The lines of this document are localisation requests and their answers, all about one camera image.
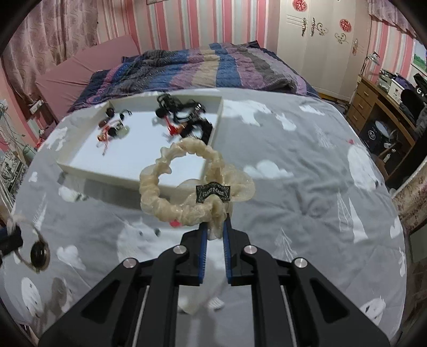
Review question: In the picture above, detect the short pink curtain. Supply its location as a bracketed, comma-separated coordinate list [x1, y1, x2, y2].
[369, 0, 417, 37]

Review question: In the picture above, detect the wooden desk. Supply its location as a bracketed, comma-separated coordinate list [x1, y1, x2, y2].
[347, 75, 417, 157]

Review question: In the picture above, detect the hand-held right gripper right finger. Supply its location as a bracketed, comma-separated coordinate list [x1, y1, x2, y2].
[223, 220, 390, 347]

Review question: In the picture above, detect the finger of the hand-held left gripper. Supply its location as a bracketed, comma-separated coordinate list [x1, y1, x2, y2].
[0, 230, 24, 264]

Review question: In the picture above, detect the pink mattress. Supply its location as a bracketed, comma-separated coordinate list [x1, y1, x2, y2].
[35, 35, 141, 124]

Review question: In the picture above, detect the striped quilt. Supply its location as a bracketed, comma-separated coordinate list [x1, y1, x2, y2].
[68, 41, 317, 112]

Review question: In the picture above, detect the beige ruffled scrunchie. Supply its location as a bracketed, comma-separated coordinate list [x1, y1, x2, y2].
[139, 137, 257, 241]

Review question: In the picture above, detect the cream wardrobe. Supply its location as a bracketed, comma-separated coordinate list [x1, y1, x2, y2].
[278, 0, 371, 101]

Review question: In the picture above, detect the red cord bracelet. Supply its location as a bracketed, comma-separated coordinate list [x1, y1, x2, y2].
[97, 128, 112, 156]
[165, 120, 187, 137]

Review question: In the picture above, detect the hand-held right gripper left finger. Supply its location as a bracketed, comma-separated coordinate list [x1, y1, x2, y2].
[39, 220, 209, 347]

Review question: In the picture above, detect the white rectangular tray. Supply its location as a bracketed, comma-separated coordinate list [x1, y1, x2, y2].
[56, 94, 223, 196]

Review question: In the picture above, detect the white box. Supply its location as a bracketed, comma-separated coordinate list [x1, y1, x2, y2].
[389, 78, 406, 101]

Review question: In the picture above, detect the round pendant with white cord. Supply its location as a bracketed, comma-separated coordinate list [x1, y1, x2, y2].
[5, 214, 51, 272]

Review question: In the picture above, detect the pink patterned curtain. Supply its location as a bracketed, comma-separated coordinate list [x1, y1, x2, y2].
[2, 0, 101, 97]

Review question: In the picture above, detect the black scrunchie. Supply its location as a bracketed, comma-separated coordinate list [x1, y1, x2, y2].
[192, 120, 214, 141]

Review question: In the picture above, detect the black cord necklace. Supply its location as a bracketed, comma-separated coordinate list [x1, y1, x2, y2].
[155, 93, 204, 122]

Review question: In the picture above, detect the wall poster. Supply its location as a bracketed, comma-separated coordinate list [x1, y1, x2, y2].
[412, 40, 427, 72]

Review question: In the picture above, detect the black bag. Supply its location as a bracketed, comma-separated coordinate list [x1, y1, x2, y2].
[400, 75, 427, 134]

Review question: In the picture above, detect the floral patterned cover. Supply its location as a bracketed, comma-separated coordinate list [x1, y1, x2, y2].
[392, 163, 427, 234]

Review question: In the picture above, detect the round drum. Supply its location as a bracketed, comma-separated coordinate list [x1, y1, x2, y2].
[363, 120, 391, 147]

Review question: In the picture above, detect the grey printed blanket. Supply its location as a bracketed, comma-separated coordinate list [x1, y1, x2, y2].
[0, 87, 409, 347]

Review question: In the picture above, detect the desk lamp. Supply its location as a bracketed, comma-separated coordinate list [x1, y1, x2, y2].
[362, 52, 381, 79]

